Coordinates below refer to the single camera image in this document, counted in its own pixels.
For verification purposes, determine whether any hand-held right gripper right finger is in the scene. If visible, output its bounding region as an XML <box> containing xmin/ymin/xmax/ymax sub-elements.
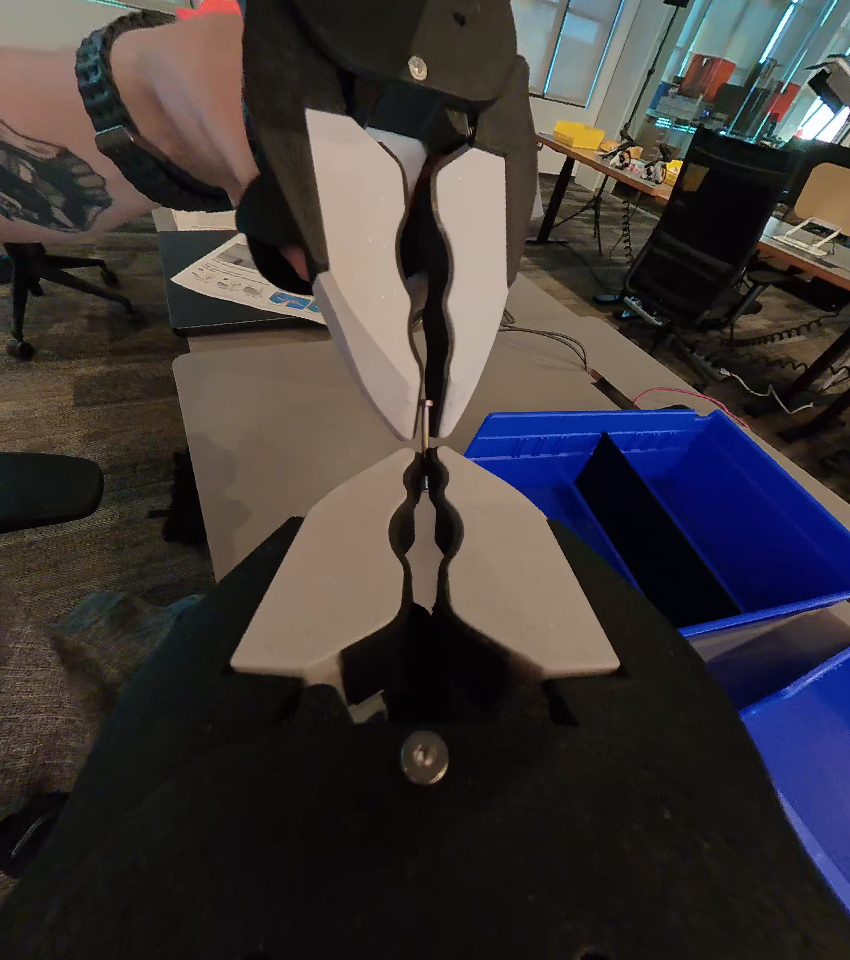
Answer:
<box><xmin>434</xmin><ymin>447</ymin><xmax>621</xmax><ymax>681</ymax></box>

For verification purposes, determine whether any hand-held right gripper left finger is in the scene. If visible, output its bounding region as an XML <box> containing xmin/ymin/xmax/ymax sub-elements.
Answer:
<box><xmin>230</xmin><ymin>447</ymin><xmax>420</xmax><ymax>684</ymax></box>

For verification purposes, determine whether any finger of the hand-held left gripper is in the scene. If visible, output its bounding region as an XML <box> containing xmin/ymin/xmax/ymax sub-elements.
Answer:
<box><xmin>305</xmin><ymin>108</ymin><xmax>427</xmax><ymax>441</ymax></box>
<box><xmin>432</xmin><ymin>144</ymin><xmax>510</xmax><ymax>440</ymax></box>

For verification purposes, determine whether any blue storage bin with divider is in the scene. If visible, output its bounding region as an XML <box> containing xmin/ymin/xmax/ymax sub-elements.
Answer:
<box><xmin>464</xmin><ymin>408</ymin><xmax>850</xmax><ymax>710</ymax></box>

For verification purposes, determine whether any blue plastic storage bin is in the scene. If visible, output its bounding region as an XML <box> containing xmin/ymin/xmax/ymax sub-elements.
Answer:
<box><xmin>738</xmin><ymin>618</ymin><xmax>850</xmax><ymax>960</ymax></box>

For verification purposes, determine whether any person's left forearm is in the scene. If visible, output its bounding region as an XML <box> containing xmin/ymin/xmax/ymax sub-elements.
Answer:
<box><xmin>0</xmin><ymin>41</ymin><xmax>144</xmax><ymax>246</ymax></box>

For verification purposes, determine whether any person's left hand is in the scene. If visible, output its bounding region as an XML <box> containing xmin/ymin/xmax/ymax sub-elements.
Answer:
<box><xmin>110</xmin><ymin>13</ymin><xmax>313</xmax><ymax>280</ymax></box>

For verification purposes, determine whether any printed leaflet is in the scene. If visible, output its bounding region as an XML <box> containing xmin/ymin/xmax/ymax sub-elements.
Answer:
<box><xmin>170</xmin><ymin>231</ymin><xmax>330</xmax><ymax>329</ymax></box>

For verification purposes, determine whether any black bin divider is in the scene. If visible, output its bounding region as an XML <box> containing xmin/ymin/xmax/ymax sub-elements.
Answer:
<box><xmin>573</xmin><ymin>432</ymin><xmax>742</xmax><ymax>631</ymax></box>

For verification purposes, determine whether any yellow paper pad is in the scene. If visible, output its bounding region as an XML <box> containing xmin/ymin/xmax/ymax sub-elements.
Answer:
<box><xmin>552</xmin><ymin>120</ymin><xmax>607</xmax><ymax>150</ymax></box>

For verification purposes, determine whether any wooden desk with black legs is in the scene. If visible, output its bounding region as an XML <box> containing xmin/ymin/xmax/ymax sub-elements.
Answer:
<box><xmin>536</xmin><ymin>131</ymin><xmax>678</xmax><ymax>246</ymax></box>
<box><xmin>758</xmin><ymin>234</ymin><xmax>850</xmax><ymax>445</ymax></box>

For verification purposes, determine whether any black high-back chair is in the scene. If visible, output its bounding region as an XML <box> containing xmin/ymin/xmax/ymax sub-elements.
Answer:
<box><xmin>623</xmin><ymin>126</ymin><xmax>802</xmax><ymax>333</ymax></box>

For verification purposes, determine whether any black wristwatch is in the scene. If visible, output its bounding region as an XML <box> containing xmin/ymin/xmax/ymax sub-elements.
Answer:
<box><xmin>74</xmin><ymin>11</ymin><xmax>238</xmax><ymax>216</ymax></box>

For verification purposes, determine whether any orange storage box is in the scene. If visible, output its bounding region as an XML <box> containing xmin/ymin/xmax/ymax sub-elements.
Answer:
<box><xmin>678</xmin><ymin>52</ymin><xmax>738</xmax><ymax>100</ymax></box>

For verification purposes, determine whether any white tablet stand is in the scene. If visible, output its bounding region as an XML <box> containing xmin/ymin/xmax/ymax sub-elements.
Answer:
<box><xmin>772</xmin><ymin>217</ymin><xmax>843</xmax><ymax>254</ymax></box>

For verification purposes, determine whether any black office chair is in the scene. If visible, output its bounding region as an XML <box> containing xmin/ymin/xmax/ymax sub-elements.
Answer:
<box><xmin>0</xmin><ymin>240</ymin><xmax>142</xmax><ymax>363</ymax></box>

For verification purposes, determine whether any black panel with tan insert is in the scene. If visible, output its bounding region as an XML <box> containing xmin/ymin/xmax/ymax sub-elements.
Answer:
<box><xmin>791</xmin><ymin>144</ymin><xmax>850</xmax><ymax>243</ymax></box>

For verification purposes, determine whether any black studio light panel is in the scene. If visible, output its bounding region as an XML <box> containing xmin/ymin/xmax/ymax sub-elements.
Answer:
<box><xmin>806</xmin><ymin>56</ymin><xmax>850</xmax><ymax>123</ymax></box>

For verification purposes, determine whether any black cable bundle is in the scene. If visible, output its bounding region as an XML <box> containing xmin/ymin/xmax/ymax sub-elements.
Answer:
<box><xmin>500</xmin><ymin>324</ymin><xmax>592</xmax><ymax>374</ymax></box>

